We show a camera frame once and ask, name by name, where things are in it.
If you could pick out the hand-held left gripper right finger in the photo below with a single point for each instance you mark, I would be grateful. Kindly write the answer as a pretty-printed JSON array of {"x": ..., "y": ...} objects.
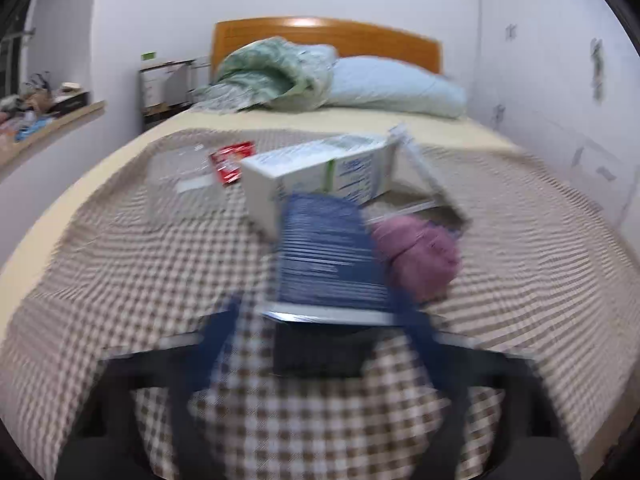
[{"x": 415, "y": 322}]

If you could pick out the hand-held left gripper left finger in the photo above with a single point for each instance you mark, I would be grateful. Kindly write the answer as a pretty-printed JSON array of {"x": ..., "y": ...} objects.
[{"x": 216, "y": 345}]

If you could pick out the blue printed packet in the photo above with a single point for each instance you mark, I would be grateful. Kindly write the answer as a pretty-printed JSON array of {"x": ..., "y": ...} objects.
[{"x": 325, "y": 255}]

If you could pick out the mauve crumpled ball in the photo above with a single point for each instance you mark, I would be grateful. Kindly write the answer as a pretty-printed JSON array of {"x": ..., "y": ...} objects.
[{"x": 420, "y": 255}]

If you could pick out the brown checked blanket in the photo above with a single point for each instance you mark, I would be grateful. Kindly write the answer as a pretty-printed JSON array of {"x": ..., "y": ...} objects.
[{"x": 125, "y": 285}]

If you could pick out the clear plastic sheet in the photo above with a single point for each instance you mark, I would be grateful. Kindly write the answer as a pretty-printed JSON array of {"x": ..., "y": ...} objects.
[{"x": 430, "y": 180}]

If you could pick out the clear plastic container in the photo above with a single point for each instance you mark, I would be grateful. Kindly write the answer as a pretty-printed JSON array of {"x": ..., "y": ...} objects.
[{"x": 185, "y": 185}]

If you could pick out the white carton box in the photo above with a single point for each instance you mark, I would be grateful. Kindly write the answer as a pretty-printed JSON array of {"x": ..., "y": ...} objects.
[{"x": 280, "y": 175}]

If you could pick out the red snack packet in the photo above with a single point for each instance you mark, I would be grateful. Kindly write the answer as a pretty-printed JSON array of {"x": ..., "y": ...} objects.
[{"x": 231, "y": 162}]

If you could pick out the cream sheeted mattress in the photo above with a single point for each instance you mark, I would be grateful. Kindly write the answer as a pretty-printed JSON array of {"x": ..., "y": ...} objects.
[{"x": 400, "y": 127}]

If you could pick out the light blue pillow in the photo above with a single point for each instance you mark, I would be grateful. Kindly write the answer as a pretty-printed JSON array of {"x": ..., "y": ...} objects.
[{"x": 395, "y": 87}]

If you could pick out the black metal bedside rack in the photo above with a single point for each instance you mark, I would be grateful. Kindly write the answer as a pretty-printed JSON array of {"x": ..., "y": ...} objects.
[{"x": 162, "y": 95}]

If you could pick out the green patterned quilt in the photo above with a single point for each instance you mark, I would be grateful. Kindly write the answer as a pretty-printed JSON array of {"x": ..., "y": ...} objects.
[{"x": 260, "y": 72}]

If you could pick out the white wardrobe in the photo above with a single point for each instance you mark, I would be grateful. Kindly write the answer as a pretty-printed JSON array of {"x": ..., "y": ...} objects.
[{"x": 560, "y": 85}]

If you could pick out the black flat box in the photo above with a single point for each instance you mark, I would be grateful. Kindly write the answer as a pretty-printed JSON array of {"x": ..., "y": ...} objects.
[{"x": 72, "y": 102}]

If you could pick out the wooden headboard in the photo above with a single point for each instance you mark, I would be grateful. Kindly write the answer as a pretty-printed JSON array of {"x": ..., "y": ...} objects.
[{"x": 380, "y": 42}]

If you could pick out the blue wipes packet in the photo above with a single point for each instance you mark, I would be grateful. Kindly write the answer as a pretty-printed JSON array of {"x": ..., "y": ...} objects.
[{"x": 32, "y": 129}]

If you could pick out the metal window railing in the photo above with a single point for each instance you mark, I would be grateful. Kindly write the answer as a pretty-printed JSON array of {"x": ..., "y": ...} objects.
[{"x": 12, "y": 60}]

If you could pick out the cluttered wall shelf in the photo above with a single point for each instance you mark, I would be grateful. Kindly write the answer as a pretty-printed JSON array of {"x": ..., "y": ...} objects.
[{"x": 60, "y": 127}]

